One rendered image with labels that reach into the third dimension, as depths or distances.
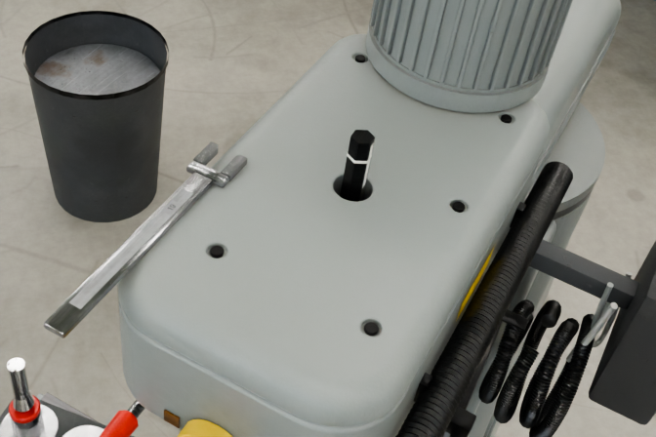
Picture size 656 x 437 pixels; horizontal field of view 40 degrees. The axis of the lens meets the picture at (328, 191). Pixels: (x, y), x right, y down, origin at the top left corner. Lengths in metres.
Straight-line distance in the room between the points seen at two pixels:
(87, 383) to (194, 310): 2.25
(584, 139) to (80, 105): 1.86
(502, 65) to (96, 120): 2.22
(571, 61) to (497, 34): 0.44
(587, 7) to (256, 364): 0.91
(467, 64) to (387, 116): 0.09
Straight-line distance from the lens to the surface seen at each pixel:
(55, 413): 1.58
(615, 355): 1.14
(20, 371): 1.41
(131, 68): 3.24
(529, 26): 0.90
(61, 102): 3.01
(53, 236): 3.36
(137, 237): 0.76
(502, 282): 0.90
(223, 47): 4.23
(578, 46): 1.36
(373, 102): 0.92
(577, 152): 1.48
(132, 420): 0.88
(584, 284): 1.20
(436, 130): 0.91
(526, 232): 0.95
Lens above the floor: 2.46
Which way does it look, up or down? 44 degrees down
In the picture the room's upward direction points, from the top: 10 degrees clockwise
